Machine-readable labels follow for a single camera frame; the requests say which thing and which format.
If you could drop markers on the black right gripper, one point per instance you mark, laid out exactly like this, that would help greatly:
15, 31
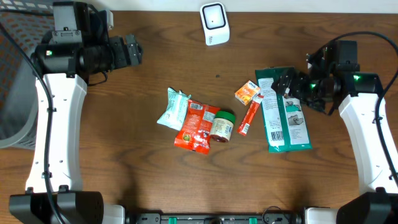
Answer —
298, 89

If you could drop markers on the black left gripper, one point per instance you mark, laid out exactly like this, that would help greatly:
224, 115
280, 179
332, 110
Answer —
120, 60

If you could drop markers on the green product pouch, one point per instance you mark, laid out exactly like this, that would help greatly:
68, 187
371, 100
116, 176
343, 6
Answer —
284, 121

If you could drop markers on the small orange box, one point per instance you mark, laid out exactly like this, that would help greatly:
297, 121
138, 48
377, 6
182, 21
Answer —
247, 92

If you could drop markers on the red sachet stick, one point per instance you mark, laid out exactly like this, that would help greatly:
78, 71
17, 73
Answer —
255, 104

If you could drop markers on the mint green wipes pack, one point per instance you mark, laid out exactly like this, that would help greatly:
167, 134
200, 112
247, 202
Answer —
175, 113

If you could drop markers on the green lid spice jar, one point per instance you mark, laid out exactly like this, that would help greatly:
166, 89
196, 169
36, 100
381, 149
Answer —
222, 126

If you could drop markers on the orange snack packet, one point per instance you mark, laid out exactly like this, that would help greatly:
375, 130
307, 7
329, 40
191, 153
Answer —
195, 132

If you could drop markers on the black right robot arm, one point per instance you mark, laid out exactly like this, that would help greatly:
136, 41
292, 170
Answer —
360, 102

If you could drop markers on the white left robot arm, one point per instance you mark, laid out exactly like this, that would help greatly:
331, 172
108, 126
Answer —
54, 189

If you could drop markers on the white barcode scanner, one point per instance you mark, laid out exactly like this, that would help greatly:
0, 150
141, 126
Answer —
215, 23

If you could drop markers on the grey plastic mesh basket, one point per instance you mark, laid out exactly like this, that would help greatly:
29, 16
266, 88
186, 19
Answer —
27, 23

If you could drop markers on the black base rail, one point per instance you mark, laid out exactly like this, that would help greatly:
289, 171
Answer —
268, 217

